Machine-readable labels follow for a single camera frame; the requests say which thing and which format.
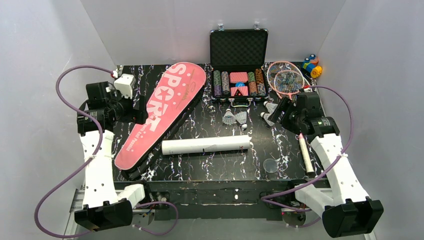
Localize white shuttlecock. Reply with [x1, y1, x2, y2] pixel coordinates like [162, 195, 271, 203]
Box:
[260, 112, 275, 127]
[235, 111, 248, 130]
[263, 101, 278, 114]
[222, 108, 236, 125]

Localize white shuttlecock tube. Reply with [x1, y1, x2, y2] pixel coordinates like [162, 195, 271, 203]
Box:
[161, 135, 252, 155]

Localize clear tube lid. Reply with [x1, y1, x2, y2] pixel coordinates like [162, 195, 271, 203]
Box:
[263, 158, 279, 174]

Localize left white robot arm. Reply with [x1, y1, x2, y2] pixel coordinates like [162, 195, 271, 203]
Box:
[74, 80, 147, 232]

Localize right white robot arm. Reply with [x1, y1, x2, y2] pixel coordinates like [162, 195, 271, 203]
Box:
[261, 92, 384, 238]

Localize lower pink badminton racket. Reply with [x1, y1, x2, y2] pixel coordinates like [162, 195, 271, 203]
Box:
[273, 70, 314, 177]

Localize colourful toy blocks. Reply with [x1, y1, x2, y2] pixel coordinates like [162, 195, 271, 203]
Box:
[301, 54, 323, 79]

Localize pink racket bag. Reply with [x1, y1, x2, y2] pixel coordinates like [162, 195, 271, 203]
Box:
[114, 62, 207, 181]

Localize black poker chip case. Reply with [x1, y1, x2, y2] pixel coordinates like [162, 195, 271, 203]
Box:
[209, 28, 269, 108]

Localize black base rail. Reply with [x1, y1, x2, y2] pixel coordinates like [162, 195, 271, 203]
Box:
[71, 178, 332, 222]

